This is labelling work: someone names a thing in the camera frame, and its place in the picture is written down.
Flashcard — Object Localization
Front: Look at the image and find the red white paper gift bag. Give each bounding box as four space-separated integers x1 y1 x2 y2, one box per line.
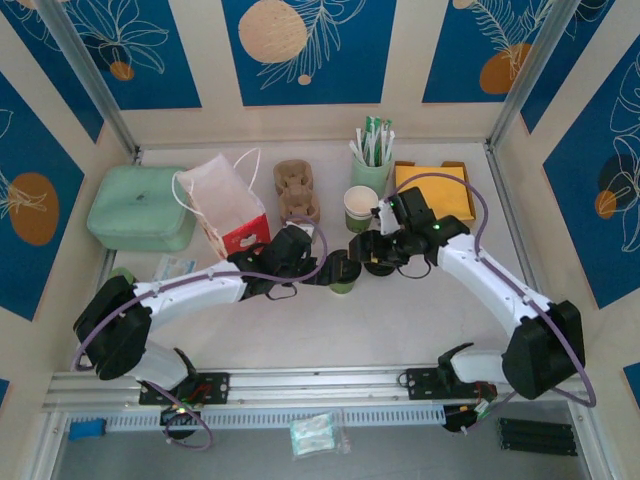
171 147 274 261

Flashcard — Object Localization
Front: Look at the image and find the yellow napkin stack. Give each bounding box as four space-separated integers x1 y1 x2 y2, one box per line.
394 166 476 222

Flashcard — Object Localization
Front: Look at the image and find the mint green straw holder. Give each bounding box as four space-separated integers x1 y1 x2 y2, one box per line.
349 151 394 199

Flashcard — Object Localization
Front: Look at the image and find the blue white wipe packet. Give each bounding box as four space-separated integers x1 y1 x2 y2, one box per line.
152 253 200 282

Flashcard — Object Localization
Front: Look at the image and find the green wrapped straw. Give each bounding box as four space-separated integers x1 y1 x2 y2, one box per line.
364 115 379 165
379 117 395 164

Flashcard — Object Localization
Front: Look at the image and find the clear plastic packet bag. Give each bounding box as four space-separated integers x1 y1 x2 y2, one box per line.
288 409 353 459

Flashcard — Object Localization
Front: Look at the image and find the small black circuit board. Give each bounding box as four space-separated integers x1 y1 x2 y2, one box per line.
442 399 497 435
158 402 202 427

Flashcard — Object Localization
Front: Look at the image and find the black ribbed block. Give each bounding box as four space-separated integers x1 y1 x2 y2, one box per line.
495 417 580 458

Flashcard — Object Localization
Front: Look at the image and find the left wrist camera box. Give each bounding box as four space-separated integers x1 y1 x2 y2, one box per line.
284 222 317 246

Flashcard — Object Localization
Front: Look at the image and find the aluminium mounting rail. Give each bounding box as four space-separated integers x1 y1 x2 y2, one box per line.
42 360 595 414

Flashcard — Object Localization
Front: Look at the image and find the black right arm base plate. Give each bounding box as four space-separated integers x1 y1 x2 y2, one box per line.
401 367 500 402

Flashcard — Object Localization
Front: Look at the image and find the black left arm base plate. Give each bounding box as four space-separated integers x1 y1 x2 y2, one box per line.
138 372 232 407

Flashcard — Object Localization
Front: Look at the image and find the white slotted cable duct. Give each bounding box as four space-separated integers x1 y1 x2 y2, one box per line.
63 405 447 434

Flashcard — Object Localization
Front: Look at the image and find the aluminium frame post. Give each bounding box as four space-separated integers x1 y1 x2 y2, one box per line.
35 0 145 165
484 0 584 151

